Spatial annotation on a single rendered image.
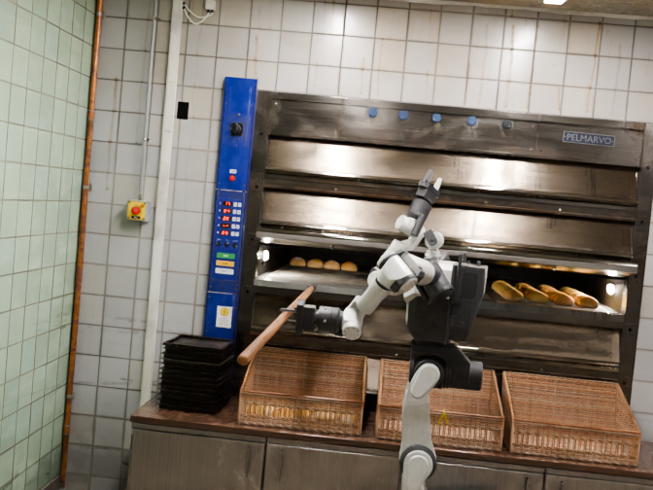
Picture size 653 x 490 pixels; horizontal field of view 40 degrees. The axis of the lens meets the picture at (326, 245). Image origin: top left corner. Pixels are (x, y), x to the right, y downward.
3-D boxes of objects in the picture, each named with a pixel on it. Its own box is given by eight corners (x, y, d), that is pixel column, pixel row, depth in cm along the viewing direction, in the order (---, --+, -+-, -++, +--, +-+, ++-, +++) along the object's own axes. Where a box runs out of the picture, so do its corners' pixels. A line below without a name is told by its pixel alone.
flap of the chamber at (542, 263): (255, 236, 423) (260, 242, 443) (636, 272, 412) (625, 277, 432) (256, 230, 424) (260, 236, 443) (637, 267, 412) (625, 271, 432)
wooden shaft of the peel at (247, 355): (247, 367, 229) (248, 355, 229) (235, 366, 230) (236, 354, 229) (314, 293, 400) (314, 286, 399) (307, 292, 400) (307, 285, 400)
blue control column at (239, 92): (248, 416, 636) (274, 115, 625) (269, 419, 635) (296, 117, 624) (188, 508, 444) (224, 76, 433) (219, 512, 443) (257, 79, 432)
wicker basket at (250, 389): (250, 400, 440) (255, 344, 439) (362, 411, 438) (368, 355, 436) (234, 424, 392) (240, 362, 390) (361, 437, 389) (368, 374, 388)
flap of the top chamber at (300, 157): (264, 173, 436) (270, 135, 442) (635, 206, 425) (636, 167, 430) (264, 169, 432) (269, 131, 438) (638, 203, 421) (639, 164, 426)
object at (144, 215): (129, 219, 442) (131, 199, 442) (150, 221, 442) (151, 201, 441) (125, 220, 435) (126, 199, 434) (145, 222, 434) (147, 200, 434)
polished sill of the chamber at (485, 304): (256, 285, 445) (257, 277, 445) (620, 321, 434) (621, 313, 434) (254, 286, 440) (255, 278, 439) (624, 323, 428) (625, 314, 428)
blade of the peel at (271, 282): (372, 297, 406) (372, 291, 406) (253, 285, 411) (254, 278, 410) (374, 288, 442) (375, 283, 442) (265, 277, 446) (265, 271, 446)
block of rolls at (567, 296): (490, 288, 506) (491, 278, 506) (574, 297, 503) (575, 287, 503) (503, 299, 446) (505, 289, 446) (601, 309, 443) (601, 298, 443)
